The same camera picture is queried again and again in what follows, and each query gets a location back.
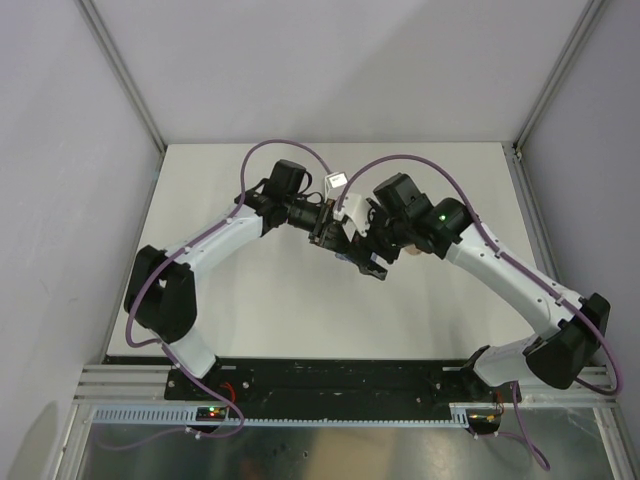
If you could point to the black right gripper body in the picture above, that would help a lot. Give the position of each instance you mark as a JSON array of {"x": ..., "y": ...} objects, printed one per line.
[{"x": 381, "y": 239}]

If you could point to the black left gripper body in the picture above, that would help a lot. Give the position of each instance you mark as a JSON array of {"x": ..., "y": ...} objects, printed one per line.
[{"x": 324, "y": 224}]

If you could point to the amber pill bottle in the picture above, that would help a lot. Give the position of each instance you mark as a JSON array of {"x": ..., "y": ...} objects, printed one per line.
[{"x": 413, "y": 250}]

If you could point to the blue weekly pill organizer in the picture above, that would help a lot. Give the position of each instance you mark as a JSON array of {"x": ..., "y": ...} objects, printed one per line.
[{"x": 344, "y": 258}]

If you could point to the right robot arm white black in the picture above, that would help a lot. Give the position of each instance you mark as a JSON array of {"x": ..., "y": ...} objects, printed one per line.
[{"x": 568, "y": 328}]

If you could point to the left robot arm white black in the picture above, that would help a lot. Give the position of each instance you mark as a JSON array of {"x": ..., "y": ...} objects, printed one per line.
[{"x": 165, "y": 284}]

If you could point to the small electronics board with leds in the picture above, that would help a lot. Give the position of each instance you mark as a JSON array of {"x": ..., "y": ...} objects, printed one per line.
[{"x": 211, "y": 413}]

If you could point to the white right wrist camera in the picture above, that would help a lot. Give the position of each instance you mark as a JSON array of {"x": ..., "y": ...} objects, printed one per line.
[{"x": 353, "y": 215}]

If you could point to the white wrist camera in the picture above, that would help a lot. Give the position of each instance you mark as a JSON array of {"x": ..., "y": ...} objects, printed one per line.
[
  {"x": 353, "y": 215},
  {"x": 334, "y": 184}
]

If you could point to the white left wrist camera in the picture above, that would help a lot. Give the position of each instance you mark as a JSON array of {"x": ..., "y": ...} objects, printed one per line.
[{"x": 334, "y": 184}]

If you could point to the aluminium frame post right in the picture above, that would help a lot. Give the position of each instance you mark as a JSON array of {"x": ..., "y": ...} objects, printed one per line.
[{"x": 580, "y": 33}]

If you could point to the aluminium frame post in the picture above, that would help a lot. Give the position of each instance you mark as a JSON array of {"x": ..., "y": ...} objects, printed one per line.
[
  {"x": 111, "y": 53},
  {"x": 580, "y": 33}
]

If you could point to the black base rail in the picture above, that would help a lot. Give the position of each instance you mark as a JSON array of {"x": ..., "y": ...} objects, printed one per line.
[{"x": 342, "y": 390}]

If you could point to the aluminium frame post left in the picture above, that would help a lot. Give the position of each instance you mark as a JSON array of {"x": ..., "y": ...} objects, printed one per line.
[{"x": 111, "y": 53}]

